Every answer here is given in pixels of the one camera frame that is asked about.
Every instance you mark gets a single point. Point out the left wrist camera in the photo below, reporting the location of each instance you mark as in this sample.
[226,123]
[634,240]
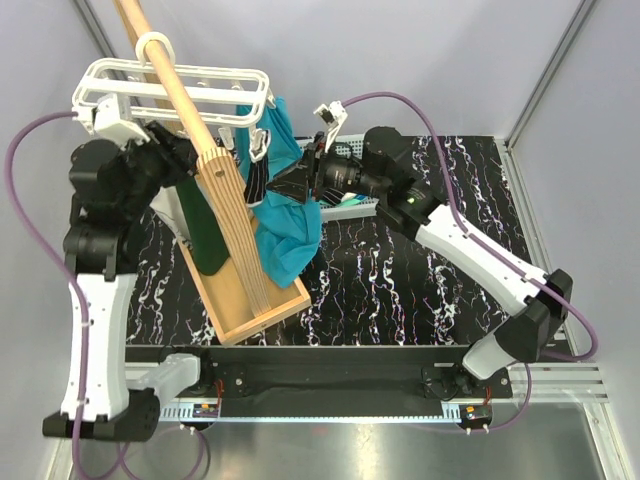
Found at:
[111,120]

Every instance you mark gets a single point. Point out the teal cloth garment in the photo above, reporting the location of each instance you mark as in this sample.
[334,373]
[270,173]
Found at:
[288,233]

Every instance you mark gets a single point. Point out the black white striped sock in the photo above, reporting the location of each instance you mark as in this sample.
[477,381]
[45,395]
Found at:
[257,179]

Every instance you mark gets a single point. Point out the green white sock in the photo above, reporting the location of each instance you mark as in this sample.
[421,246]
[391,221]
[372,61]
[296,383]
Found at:
[186,212]

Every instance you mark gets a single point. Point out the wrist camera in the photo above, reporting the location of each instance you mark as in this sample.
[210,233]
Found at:
[111,120]
[334,116]

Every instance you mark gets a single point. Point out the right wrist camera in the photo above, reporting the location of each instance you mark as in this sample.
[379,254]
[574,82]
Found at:
[334,116]

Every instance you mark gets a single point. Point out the wooden pole stand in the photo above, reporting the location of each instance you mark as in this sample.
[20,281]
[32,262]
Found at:
[223,183]

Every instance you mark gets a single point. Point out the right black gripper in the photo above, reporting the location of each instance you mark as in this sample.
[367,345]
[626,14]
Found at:
[295,182]

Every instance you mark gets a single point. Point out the white plastic clip hanger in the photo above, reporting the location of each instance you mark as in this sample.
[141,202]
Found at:
[231,97]

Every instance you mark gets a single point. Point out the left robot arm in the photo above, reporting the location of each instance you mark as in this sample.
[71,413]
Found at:
[114,184]

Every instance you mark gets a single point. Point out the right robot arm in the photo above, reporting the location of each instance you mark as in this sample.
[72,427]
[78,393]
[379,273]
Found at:
[535,301]

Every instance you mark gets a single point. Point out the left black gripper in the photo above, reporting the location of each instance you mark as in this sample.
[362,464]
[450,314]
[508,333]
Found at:
[177,152]

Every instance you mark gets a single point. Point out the grey plastic basket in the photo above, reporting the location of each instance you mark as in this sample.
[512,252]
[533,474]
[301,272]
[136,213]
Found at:
[363,209]

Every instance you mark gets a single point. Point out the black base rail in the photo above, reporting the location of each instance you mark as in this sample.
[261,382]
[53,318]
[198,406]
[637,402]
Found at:
[250,370]

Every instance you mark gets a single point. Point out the white hanger clip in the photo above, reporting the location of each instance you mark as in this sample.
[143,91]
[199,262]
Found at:
[260,140]

